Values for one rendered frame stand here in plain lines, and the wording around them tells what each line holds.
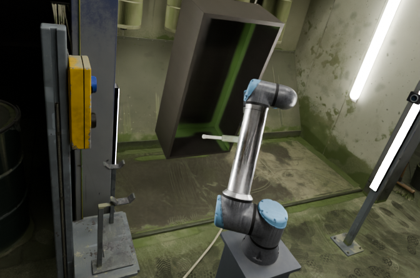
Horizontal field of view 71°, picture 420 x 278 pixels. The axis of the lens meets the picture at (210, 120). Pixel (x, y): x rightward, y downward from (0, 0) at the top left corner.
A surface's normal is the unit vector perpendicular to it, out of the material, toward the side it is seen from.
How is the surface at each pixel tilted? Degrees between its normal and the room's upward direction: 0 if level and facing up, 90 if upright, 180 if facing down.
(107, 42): 90
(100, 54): 90
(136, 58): 57
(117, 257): 0
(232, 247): 0
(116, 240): 0
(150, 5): 90
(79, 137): 90
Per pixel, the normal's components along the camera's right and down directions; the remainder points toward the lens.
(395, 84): -0.90, 0.04
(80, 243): 0.18, -0.88
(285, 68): 0.43, -0.09
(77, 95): 0.40, 0.47
